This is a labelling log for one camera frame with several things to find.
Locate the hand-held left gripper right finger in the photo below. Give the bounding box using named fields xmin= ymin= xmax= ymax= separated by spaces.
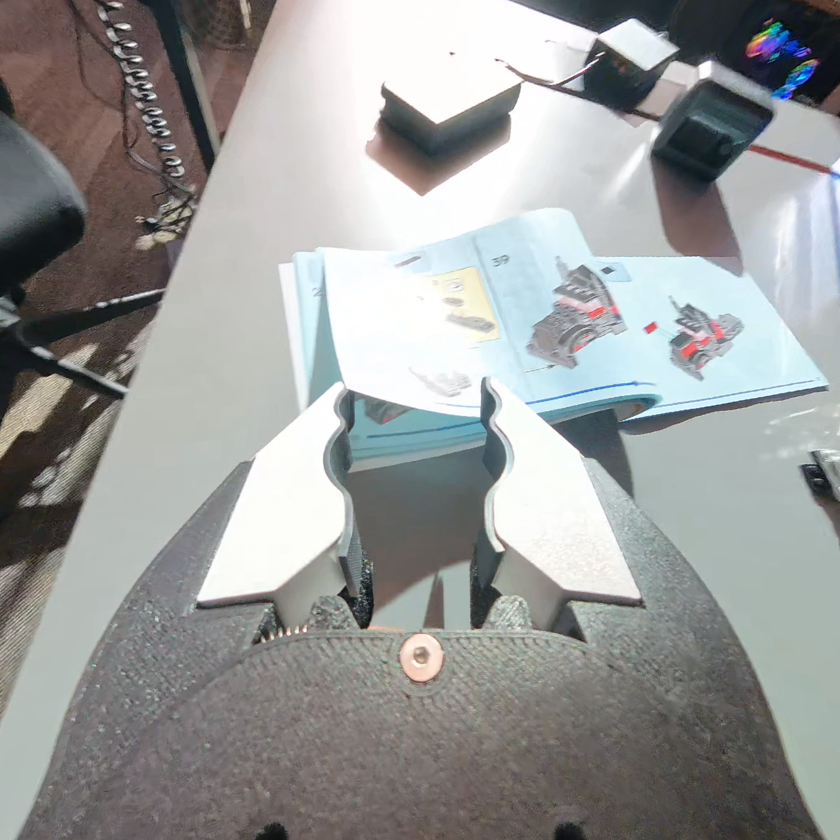
xmin=469 ymin=376 xmax=644 ymax=632

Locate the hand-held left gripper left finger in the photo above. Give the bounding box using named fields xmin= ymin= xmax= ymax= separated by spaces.
xmin=196 ymin=382 xmax=375 ymax=630

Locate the light blue instruction booklet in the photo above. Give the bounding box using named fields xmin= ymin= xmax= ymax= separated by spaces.
xmin=279 ymin=209 xmax=831 ymax=473

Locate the grey black grille brick assembly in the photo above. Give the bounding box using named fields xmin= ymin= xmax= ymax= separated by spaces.
xmin=799 ymin=448 xmax=840 ymax=503

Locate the grey desk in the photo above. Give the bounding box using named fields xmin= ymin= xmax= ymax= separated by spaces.
xmin=0 ymin=0 xmax=840 ymax=742

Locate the black desk leg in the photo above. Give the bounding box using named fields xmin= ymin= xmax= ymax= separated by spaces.
xmin=141 ymin=0 xmax=222 ymax=173

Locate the black office chair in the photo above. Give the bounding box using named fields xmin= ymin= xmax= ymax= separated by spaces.
xmin=0 ymin=75 xmax=165 ymax=401

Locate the dark grey cube device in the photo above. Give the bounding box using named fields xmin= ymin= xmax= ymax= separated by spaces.
xmin=651 ymin=60 xmax=777 ymax=183

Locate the black flat power bank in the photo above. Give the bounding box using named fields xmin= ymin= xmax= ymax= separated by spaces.
xmin=379 ymin=62 xmax=524 ymax=157

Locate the black adapter box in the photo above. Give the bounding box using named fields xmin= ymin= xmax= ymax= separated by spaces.
xmin=583 ymin=18 xmax=681 ymax=111

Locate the rainbow lit computer case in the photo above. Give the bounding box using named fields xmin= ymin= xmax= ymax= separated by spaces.
xmin=669 ymin=0 xmax=840 ymax=106

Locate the red black cable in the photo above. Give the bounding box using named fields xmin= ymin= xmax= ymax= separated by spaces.
xmin=748 ymin=143 xmax=840 ymax=178

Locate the thin black cable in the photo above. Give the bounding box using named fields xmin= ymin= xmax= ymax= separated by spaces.
xmin=449 ymin=49 xmax=601 ymax=89

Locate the silver cable chain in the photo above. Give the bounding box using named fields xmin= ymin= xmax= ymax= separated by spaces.
xmin=95 ymin=0 xmax=198 ymax=191

